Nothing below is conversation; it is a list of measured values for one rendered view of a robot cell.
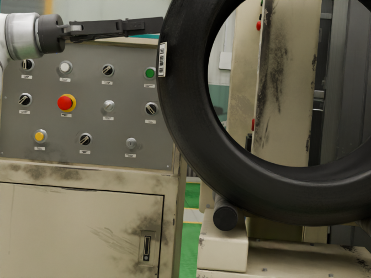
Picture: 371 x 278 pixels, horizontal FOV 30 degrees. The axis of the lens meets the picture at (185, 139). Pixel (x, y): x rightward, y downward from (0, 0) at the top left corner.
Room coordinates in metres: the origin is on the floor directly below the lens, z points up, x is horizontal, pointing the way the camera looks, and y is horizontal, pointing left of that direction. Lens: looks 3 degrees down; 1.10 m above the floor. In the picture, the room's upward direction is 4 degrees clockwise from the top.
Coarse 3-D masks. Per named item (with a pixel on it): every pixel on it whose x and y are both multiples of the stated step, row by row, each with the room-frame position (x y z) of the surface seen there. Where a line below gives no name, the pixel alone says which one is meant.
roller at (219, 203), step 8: (216, 200) 1.36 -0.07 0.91; (224, 200) 1.30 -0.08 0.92; (216, 208) 1.24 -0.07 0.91; (224, 208) 1.22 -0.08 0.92; (232, 208) 1.23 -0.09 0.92; (216, 216) 1.22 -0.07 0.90; (224, 216) 1.22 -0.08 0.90; (232, 216) 1.22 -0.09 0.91; (216, 224) 1.22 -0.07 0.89; (224, 224) 1.22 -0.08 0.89; (232, 224) 1.22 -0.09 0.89
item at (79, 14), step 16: (0, 0) 1.95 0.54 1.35; (16, 0) 1.95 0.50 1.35; (32, 0) 1.94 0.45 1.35; (48, 0) 1.94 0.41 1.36; (64, 0) 1.94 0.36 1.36; (80, 0) 1.94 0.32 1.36; (96, 0) 1.93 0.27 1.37; (112, 0) 1.93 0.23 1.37; (128, 0) 1.93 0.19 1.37; (144, 0) 1.93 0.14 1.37; (160, 0) 1.92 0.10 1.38; (64, 16) 1.94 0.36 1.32; (80, 16) 1.94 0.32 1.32; (96, 16) 1.93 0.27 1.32; (112, 16) 1.93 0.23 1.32; (128, 16) 1.93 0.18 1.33; (144, 16) 1.93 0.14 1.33; (160, 16) 1.92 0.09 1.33
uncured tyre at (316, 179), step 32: (192, 0) 1.22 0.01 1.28; (224, 0) 1.21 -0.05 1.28; (160, 32) 1.29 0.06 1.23; (192, 32) 1.21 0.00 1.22; (192, 64) 1.21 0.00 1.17; (160, 96) 1.26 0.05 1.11; (192, 96) 1.21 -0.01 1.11; (192, 128) 1.22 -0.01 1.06; (224, 128) 1.49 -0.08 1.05; (192, 160) 1.25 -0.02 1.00; (224, 160) 1.21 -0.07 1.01; (256, 160) 1.48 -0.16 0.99; (352, 160) 1.47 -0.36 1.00; (224, 192) 1.24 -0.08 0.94; (256, 192) 1.21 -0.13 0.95; (288, 192) 1.20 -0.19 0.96; (320, 192) 1.20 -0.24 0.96; (352, 192) 1.20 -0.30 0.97; (320, 224) 1.24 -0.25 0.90
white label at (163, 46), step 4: (160, 44) 1.25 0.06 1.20; (164, 44) 1.22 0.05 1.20; (160, 48) 1.25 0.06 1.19; (164, 48) 1.22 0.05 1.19; (160, 52) 1.25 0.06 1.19; (164, 52) 1.22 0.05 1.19; (160, 56) 1.24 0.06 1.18; (164, 56) 1.22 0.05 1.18; (160, 60) 1.24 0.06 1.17; (164, 60) 1.22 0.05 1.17; (160, 64) 1.24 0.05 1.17; (164, 64) 1.22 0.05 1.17; (160, 68) 1.24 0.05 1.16; (164, 68) 1.22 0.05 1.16; (160, 72) 1.24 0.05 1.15; (164, 72) 1.22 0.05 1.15; (160, 76) 1.24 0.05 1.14; (164, 76) 1.22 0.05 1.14
